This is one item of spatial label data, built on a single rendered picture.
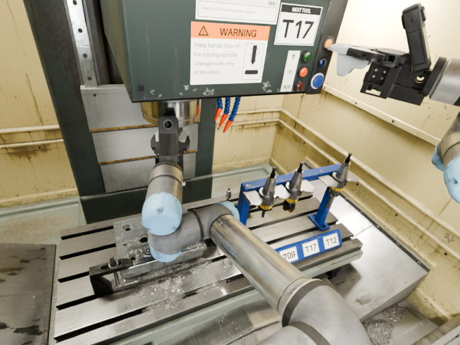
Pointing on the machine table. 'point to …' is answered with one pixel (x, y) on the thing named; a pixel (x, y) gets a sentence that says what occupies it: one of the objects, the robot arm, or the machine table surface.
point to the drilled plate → (148, 263)
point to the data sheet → (238, 10)
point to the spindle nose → (152, 114)
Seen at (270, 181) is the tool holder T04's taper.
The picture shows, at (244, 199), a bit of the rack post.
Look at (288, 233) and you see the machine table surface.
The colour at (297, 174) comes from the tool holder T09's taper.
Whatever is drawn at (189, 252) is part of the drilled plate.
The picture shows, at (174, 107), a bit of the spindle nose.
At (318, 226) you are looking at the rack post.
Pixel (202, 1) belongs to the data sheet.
